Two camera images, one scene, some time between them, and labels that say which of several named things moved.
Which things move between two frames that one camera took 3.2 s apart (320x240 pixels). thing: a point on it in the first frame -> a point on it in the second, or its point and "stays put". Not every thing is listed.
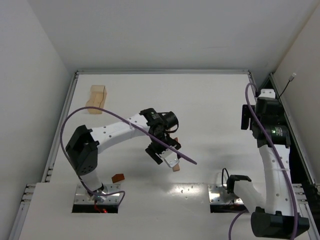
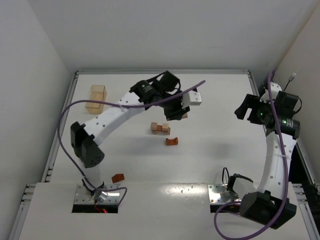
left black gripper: (163, 148) -> (175, 109)
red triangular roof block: (117, 177) stays put
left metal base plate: (82, 196) stays put
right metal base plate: (217, 194) stays put
